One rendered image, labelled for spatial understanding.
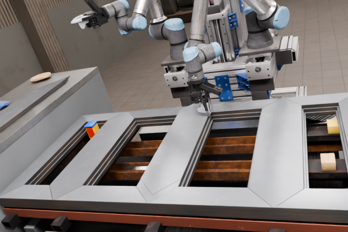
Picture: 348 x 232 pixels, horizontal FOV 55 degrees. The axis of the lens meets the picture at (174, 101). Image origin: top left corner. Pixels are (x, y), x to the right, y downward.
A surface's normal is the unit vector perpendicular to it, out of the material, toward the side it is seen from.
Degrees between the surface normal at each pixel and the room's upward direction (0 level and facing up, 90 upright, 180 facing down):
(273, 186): 0
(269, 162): 0
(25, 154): 90
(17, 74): 90
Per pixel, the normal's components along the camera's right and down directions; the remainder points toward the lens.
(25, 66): 0.91, -0.07
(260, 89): -0.33, 0.48
